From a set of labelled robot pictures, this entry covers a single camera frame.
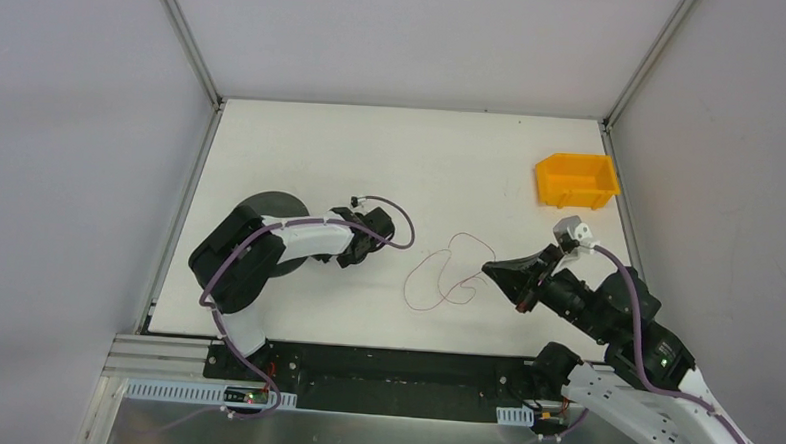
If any black cable spool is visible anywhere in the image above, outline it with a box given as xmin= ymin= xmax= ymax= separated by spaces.
xmin=237 ymin=188 xmax=316 ymax=282

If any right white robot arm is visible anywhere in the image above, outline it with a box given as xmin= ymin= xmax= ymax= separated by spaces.
xmin=481 ymin=245 xmax=755 ymax=444

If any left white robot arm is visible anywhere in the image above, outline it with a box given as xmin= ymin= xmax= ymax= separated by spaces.
xmin=188 ymin=204 xmax=396 ymax=381

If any orange plastic bin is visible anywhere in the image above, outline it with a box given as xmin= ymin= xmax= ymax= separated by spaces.
xmin=534 ymin=153 xmax=622 ymax=210

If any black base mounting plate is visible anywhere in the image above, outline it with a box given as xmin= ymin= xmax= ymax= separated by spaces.
xmin=203 ymin=341 xmax=572 ymax=423

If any right white cable duct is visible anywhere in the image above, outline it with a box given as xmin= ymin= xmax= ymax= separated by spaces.
xmin=496 ymin=406 xmax=535 ymax=428

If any white cable duct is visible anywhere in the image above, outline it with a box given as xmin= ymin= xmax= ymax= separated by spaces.
xmin=496 ymin=406 xmax=535 ymax=428
xmin=124 ymin=379 xmax=297 ymax=410

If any aluminium frame rail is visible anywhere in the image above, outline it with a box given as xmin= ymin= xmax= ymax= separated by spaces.
xmin=100 ymin=331 xmax=701 ymax=415

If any left white cable duct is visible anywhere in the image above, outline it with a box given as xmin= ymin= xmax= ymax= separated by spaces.
xmin=124 ymin=379 xmax=297 ymax=410

